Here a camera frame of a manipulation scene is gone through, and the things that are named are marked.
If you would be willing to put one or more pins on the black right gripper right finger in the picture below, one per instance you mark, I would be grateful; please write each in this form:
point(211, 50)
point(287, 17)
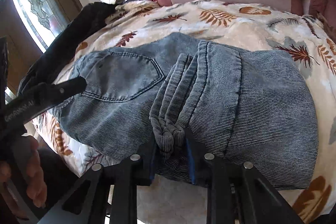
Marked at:
point(235, 192)

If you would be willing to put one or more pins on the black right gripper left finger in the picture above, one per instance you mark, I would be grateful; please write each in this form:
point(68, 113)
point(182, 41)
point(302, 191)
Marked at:
point(87, 201)

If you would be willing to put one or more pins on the grey denim pants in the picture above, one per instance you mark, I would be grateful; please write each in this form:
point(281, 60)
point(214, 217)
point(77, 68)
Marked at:
point(242, 105)

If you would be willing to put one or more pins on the person's left hand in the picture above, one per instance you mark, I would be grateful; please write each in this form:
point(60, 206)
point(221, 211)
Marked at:
point(36, 186)

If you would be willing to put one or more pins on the stained glass wooden door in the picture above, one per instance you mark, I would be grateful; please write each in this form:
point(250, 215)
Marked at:
point(30, 27)

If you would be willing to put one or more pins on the black garment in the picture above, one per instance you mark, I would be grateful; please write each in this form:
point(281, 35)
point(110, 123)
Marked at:
point(61, 51)

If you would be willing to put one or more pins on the leaf-patterned beige blanket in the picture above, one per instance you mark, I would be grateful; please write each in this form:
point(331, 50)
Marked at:
point(250, 26)

